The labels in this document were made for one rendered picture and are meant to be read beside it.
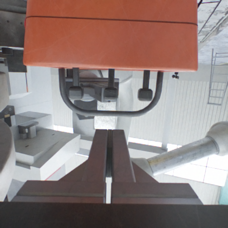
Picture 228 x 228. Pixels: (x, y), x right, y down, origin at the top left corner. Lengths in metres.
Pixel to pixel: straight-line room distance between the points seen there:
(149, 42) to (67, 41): 0.08
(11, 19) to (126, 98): 0.99
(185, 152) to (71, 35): 0.84
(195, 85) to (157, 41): 13.41
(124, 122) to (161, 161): 0.38
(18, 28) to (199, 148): 1.32
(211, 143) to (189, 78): 12.55
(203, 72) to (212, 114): 3.20
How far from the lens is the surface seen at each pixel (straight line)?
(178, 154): 0.93
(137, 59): 0.18
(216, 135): 1.01
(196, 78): 13.54
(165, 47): 0.19
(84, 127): 3.76
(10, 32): 1.34
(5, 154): 1.65
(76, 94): 0.26
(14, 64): 1.44
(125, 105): 0.60
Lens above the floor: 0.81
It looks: 14 degrees up
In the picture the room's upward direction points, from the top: 178 degrees counter-clockwise
